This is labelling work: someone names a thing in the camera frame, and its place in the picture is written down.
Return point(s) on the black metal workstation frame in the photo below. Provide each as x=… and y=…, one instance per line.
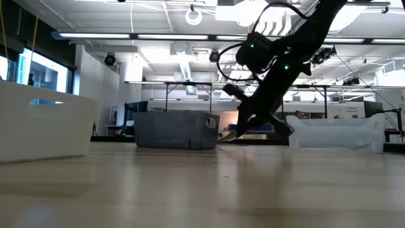
x=190, y=83
x=316, y=86

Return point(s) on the white plastic bin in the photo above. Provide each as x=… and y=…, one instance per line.
x=41, y=133

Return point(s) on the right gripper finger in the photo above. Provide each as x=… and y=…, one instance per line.
x=249, y=122
x=240, y=123

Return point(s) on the dark grey plastic bin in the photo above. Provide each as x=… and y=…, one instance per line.
x=171, y=130

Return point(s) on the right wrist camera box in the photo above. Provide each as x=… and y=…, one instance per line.
x=254, y=52

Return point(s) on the black ceiling spotlight cluster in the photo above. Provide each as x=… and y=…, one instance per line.
x=322, y=55
x=351, y=81

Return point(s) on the black computer monitor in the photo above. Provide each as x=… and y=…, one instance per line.
x=372, y=109
x=137, y=107

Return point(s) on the long linear ceiling light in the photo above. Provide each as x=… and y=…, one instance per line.
x=95, y=35

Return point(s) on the white wall sign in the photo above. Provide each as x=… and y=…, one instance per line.
x=351, y=110

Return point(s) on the clear plastic bin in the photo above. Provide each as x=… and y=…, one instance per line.
x=338, y=136

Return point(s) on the person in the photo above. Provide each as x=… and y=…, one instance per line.
x=299, y=114

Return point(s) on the blue table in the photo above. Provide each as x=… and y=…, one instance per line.
x=262, y=128

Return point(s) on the black aluminium table frame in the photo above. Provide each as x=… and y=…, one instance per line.
x=107, y=138

